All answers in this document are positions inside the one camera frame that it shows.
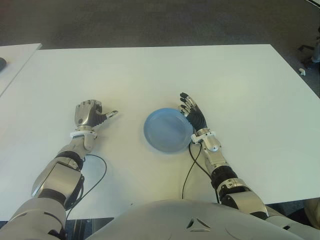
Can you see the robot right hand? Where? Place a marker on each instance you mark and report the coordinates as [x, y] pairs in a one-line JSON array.
[[197, 118]]

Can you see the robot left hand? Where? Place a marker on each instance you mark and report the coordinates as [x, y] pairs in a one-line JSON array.
[[86, 116]]

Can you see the robot left arm silver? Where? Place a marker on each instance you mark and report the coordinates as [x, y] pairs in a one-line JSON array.
[[60, 177]]

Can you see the robot right arm silver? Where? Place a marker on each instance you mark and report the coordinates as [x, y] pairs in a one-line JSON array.
[[212, 145]]

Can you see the blue plate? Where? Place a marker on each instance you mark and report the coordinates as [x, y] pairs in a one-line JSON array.
[[167, 130]]

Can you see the white side table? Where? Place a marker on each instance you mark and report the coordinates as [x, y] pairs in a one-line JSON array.
[[17, 57]]

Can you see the black object on side table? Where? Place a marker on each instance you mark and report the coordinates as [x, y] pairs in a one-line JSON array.
[[2, 64]]

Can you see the robot torso grey shell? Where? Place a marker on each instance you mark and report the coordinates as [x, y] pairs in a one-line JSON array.
[[187, 220]]

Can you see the small white floor object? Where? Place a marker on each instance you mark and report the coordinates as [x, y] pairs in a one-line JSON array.
[[302, 72]]

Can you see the seated person in jeans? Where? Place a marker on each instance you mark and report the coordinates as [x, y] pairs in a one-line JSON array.
[[317, 52]]

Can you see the beige rounded object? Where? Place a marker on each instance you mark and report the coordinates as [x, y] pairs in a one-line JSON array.
[[313, 216]]

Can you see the white background desk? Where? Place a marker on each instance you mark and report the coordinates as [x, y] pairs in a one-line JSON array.
[[315, 1]]

